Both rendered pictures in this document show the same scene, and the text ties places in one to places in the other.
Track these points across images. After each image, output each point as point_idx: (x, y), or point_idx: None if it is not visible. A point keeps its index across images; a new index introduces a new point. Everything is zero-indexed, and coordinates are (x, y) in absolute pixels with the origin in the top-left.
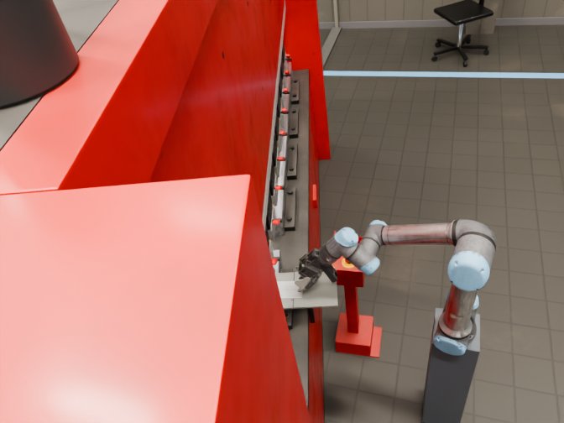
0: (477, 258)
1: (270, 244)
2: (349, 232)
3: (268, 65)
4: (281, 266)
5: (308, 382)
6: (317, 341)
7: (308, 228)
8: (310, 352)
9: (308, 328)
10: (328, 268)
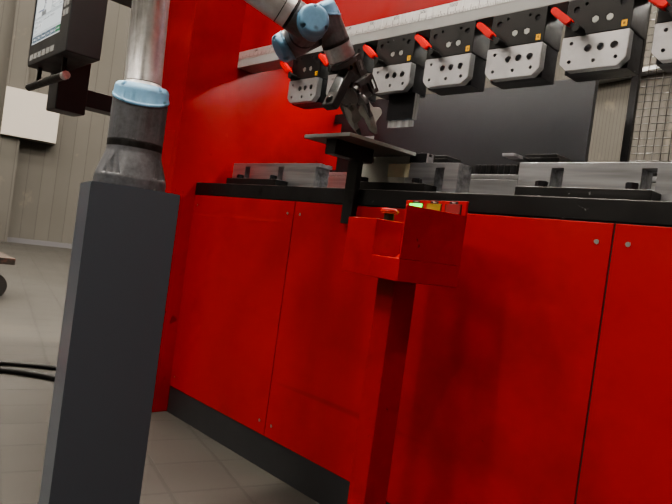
0: None
1: (405, 64)
2: (323, 1)
3: None
4: (442, 186)
5: (279, 190)
6: (359, 360)
7: (502, 195)
8: (309, 212)
9: (329, 190)
10: (334, 80)
